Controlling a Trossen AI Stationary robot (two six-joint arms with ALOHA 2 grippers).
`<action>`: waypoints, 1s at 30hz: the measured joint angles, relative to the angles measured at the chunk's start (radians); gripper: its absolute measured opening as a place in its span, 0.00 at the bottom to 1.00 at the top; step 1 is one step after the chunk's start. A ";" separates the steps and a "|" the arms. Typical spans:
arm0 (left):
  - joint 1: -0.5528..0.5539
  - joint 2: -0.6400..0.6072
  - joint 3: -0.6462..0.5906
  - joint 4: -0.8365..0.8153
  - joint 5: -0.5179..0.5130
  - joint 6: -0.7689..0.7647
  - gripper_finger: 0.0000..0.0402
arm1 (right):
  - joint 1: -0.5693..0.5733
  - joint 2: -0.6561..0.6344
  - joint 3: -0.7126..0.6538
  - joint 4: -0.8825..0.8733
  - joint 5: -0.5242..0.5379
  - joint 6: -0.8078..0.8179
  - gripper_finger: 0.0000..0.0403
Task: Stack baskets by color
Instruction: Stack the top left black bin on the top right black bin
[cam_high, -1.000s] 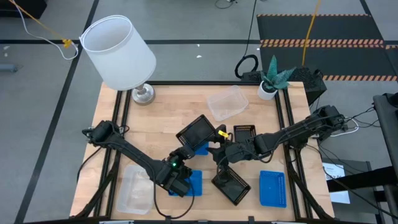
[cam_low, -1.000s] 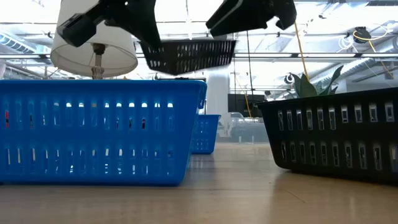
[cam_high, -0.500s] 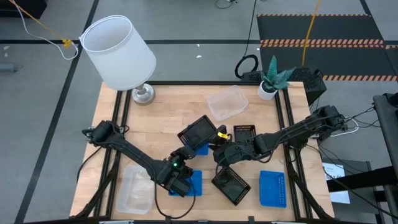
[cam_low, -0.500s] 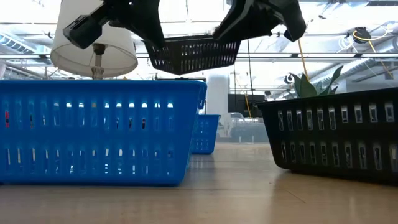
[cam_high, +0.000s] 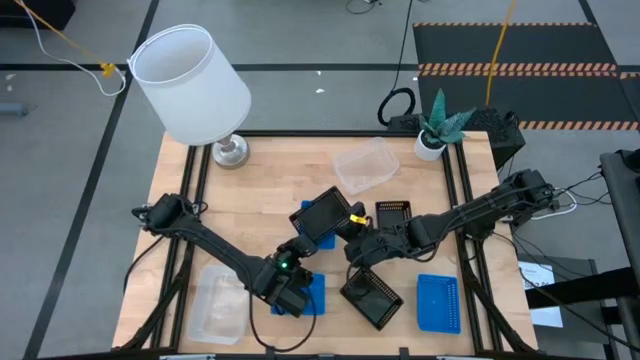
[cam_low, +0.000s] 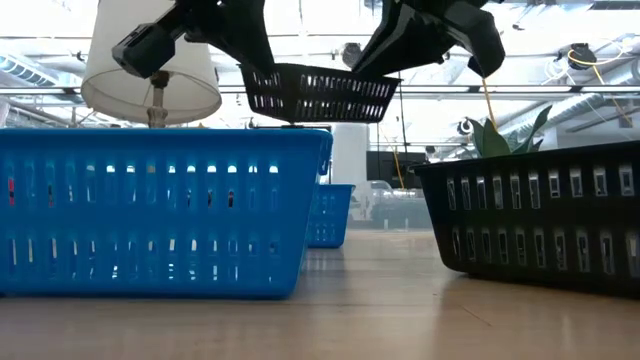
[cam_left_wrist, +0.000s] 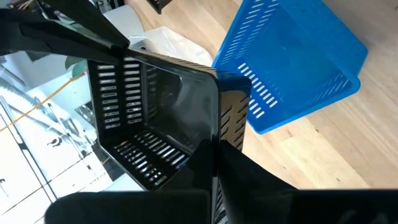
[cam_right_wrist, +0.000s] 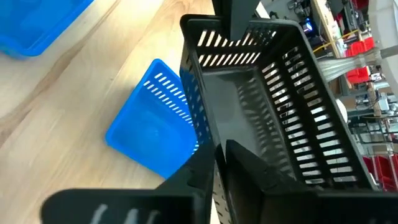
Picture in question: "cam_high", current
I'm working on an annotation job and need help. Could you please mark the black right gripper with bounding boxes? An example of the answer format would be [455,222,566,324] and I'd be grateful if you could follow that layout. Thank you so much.
[344,201,407,266]

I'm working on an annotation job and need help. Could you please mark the black plastic basket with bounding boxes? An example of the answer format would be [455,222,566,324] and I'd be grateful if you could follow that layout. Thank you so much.
[339,266,405,332]
[374,200,414,230]
[288,185,354,245]

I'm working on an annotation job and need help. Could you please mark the clear plastic container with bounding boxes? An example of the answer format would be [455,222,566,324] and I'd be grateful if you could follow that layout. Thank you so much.
[187,264,251,346]
[330,136,401,196]

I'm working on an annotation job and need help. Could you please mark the green plant in white pot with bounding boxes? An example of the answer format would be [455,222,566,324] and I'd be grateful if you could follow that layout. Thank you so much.
[413,88,477,162]

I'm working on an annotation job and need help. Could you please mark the small black perforated box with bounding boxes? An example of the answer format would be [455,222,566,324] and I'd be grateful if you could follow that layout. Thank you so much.
[387,113,426,134]

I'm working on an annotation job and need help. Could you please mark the black perforated computer case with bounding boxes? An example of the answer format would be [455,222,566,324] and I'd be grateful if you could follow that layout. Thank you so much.
[467,107,527,171]

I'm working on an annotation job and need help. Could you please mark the white paper sheet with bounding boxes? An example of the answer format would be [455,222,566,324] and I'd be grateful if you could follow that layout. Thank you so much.
[519,259,565,329]

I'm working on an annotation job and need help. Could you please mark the white shade silver table lamp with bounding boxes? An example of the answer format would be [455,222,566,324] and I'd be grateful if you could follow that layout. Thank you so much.
[127,23,253,170]

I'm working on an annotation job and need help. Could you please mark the black hazard striped floor mat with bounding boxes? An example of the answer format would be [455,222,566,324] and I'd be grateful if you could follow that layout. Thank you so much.
[412,22,640,132]

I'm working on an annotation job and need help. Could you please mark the black equipment stand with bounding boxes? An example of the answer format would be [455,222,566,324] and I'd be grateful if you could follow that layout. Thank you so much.
[524,148,640,360]

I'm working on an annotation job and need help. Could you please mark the grey floor object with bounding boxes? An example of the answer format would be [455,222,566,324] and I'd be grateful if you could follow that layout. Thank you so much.
[0,102,30,118]

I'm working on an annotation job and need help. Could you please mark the black floor case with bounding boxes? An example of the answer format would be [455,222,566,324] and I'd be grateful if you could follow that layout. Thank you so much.
[0,0,77,31]

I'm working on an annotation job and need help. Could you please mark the black table frame rails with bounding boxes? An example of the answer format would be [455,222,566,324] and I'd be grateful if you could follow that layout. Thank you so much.
[112,130,539,356]

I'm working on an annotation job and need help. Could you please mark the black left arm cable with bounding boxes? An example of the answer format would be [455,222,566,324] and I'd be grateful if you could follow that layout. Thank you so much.
[248,292,319,353]

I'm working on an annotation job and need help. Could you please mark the black hanging cable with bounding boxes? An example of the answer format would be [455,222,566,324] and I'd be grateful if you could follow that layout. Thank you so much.
[376,0,417,128]

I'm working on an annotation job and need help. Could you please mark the white right arm cable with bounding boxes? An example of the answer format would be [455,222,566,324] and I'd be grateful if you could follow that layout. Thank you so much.
[530,191,579,221]

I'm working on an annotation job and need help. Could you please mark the yellow hanging cable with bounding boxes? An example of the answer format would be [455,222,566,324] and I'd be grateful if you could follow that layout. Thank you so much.
[485,0,517,107]

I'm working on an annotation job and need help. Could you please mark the white floor cable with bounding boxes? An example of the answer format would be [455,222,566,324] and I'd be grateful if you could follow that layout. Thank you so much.
[24,0,127,97]

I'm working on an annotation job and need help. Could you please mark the yellow floor cable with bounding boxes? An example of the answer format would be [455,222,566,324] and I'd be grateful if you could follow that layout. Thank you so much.
[13,0,116,79]

